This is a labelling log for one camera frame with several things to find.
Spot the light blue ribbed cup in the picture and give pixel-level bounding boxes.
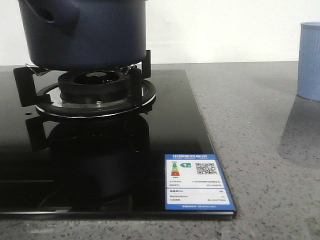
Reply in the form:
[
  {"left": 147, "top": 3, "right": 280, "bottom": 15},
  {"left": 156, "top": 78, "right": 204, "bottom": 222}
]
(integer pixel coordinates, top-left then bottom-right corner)
[{"left": 297, "top": 21, "right": 320, "bottom": 101}]

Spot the right burner with pot support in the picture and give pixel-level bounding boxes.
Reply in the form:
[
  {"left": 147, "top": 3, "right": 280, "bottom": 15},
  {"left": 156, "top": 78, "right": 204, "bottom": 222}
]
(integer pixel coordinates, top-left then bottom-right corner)
[{"left": 13, "top": 50, "right": 156, "bottom": 119}]

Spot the dark blue cooking pot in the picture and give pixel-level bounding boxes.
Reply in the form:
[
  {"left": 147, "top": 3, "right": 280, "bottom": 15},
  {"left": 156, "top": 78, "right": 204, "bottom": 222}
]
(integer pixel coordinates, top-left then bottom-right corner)
[{"left": 18, "top": 0, "right": 146, "bottom": 71}]

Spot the blue energy label sticker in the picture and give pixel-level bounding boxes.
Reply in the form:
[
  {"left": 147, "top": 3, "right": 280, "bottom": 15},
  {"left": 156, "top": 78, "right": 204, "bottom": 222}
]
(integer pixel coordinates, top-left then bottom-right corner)
[{"left": 165, "top": 153, "right": 236, "bottom": 214}]

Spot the black glass gas cooktop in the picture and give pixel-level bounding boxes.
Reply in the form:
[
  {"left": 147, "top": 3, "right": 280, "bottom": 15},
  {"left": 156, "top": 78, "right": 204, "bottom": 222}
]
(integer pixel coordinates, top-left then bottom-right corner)
[{"left": 0, "top": 70, "right": 237, "bottom": 220}]

